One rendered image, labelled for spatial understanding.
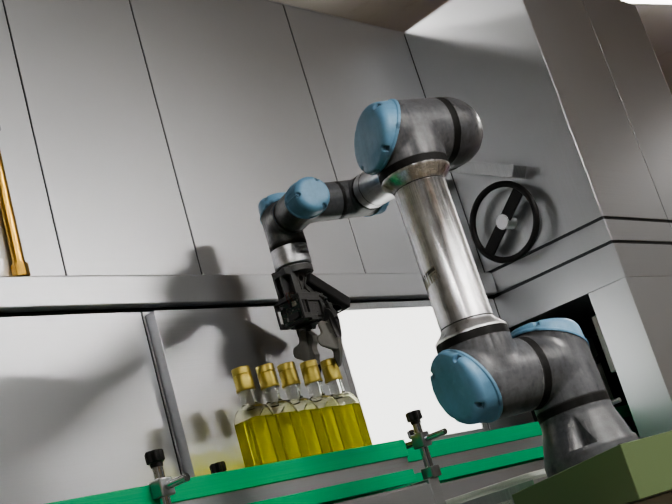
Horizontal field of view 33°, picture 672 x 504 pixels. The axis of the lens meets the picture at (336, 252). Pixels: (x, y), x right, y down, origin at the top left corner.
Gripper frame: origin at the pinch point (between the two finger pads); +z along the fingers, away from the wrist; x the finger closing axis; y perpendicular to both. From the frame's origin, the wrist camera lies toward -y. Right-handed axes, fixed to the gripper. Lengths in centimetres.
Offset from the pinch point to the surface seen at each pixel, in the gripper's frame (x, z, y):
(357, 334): -11.5, -9.5, -25.5
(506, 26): 18, -82, -85
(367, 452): 13.3, 20.0, 12.5
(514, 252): -1, -26, -85
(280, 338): -12.0, -9.6, -1.5
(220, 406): -12.6, 2.9, 19.0
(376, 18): -80, -162, -182
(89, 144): -16, -52, 32
